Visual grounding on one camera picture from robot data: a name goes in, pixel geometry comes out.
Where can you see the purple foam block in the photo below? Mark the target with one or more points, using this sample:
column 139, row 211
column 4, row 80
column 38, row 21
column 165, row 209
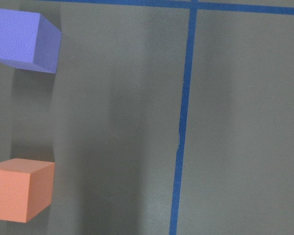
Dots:
column 28, row 41

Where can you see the orange foam block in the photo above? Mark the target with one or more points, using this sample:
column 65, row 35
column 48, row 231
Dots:
column 26, row 188

